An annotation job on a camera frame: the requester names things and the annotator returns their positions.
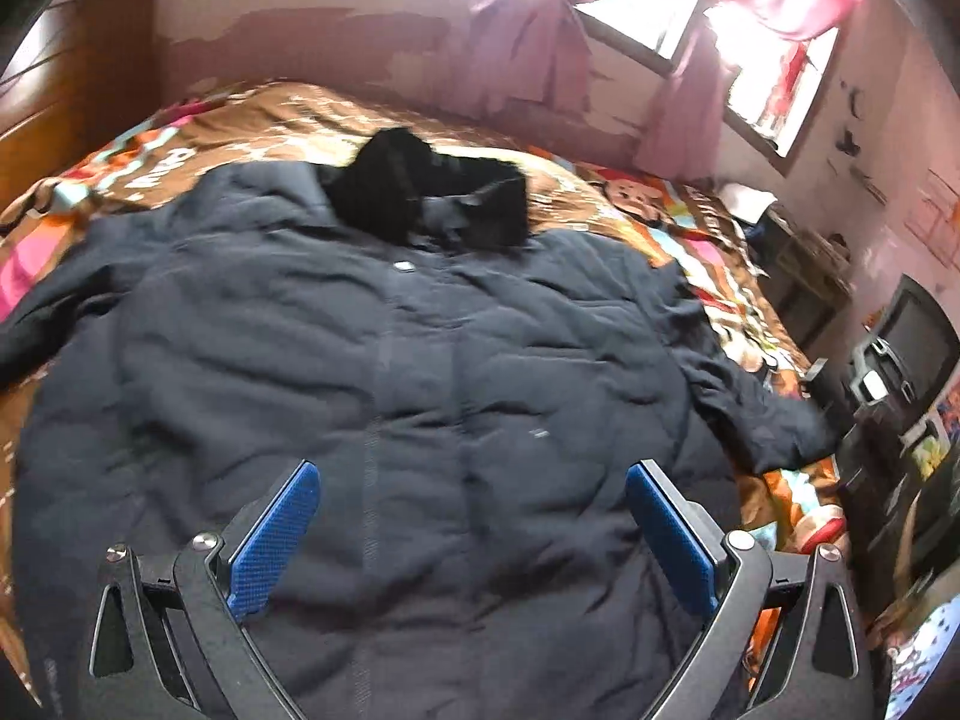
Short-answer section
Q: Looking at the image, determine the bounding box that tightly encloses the white paper on cabinet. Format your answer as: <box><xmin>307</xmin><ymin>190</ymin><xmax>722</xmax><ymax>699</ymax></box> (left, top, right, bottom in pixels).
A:
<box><xmin>718</xmin><ymin>182</ymin><xmax>778</xmax><ymax>226</ymax></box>

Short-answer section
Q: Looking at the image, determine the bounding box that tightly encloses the dark-framed window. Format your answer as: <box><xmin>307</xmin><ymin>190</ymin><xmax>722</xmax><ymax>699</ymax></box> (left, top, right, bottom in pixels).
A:
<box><xmin>576</xmin><ymin>0</ymin><xmax>844</xmax><ymax>176</ymax></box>

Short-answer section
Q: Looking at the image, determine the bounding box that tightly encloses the pink curtain left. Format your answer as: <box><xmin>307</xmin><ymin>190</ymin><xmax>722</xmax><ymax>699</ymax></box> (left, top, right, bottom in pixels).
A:
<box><xmin>443</xmin><ymin>0</ymin><xmax>596</xmax><ymax>119</ymax></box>

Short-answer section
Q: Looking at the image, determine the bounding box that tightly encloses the brown wooden headboard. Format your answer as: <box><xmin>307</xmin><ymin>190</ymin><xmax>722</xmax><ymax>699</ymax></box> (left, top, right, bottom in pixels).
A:
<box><xmin>0</xmin><ymin>0</ymin><xmax>161</xmax><ymax>205</ymax></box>

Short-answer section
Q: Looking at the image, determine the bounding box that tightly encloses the pink curtain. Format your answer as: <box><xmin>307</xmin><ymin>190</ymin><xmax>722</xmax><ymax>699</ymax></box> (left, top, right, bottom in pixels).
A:
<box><xmin>443</xmin><ymin>0</ymin><xmax>596</xmax><ymax>119</ymax></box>
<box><xmin>633</xmin><ymin>0</ymin><xmax>731</xmax><ymax>184</ymax></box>

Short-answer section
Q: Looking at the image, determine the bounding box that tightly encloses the dark navy padded jacket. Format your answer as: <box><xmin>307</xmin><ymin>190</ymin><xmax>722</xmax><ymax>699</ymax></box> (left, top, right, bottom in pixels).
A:
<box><xmin>0</xmin><ymin>127</ymin><xmax>842</xmax><ymax>720</ymax></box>

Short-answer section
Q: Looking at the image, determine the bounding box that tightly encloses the dark bedside cabinet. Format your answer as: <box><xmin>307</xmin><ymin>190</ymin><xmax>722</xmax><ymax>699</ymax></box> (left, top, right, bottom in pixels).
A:
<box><xmin>747</xmin><ymin>205</ymin><xmax>853</xmax><ymax>353</ymax></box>

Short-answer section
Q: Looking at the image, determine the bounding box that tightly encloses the brown colourful cartoon bedspread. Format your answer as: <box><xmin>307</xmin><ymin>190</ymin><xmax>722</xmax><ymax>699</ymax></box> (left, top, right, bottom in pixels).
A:
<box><xmin>0</xmin><ymin>78</ymin><xmax>853</xmax><ymax>706</ymax></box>

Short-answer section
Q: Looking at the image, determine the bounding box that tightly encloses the pink curtain right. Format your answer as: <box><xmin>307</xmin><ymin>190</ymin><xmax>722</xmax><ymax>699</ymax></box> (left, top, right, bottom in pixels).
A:
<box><xmin>633</xmin><ymin>0</ymin><xmax>731</xmax><ymax>184</ymax></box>

